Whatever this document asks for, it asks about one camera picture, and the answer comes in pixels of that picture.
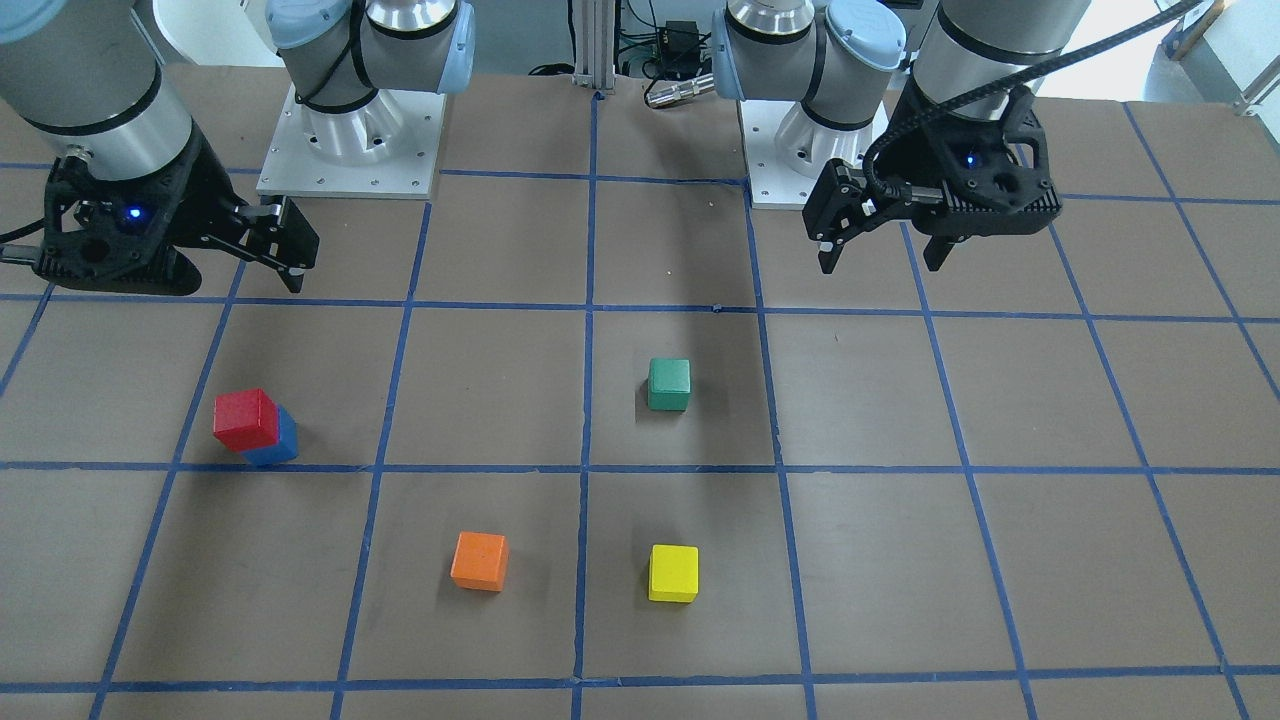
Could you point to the yellow wooden block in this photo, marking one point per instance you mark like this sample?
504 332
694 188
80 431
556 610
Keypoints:
674 573

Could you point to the silver metal connector plug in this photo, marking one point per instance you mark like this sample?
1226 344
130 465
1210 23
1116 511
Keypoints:
681 91

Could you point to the orange wooden block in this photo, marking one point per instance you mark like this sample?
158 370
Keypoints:
480 561

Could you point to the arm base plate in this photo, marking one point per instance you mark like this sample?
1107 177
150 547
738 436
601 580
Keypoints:
785 150
387 150

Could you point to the green wooden block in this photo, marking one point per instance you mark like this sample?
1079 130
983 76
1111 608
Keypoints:
669 384

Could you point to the red wooden block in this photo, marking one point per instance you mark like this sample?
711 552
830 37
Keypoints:
245 420

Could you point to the black electronics box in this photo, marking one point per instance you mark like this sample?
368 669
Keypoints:
679 40

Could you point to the blue wooden block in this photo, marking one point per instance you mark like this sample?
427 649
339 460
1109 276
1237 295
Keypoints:
280 445

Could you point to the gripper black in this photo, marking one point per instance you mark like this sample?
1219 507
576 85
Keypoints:
193 195
918 150

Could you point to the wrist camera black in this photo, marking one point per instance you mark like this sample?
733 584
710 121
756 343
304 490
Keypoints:
114 236
994 174

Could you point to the aluminium frame post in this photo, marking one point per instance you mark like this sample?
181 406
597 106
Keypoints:
594 34

